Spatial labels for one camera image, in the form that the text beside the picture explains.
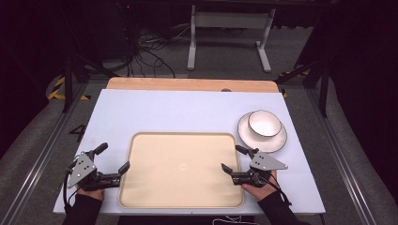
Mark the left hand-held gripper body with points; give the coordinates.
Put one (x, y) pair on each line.
(82, 168)

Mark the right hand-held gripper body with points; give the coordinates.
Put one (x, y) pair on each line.
(266, 162)

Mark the person's left hand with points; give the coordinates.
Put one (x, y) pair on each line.
(92, 193)

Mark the person's right hand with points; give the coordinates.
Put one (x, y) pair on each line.
(264, 192)

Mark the white plate dark rim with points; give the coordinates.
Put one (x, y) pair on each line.
(250, 142)

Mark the white bowl dark rim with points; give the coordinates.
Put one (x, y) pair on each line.
(264, 124)

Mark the beige plastic tray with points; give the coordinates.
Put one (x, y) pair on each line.
(181, 175)

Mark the black tripod stand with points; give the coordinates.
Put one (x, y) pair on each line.
(324, 87)
(68, 84)

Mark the yellow black floor tape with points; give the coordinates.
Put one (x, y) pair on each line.
(58, 90)
(294, 74)

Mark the white board sheet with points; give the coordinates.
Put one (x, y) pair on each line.
(172, 112)

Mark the aluminium floor rail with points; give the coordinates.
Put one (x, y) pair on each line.
(40, 159)
(342, 162)

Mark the white metal stand frame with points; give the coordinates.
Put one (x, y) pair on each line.
(230, 20)

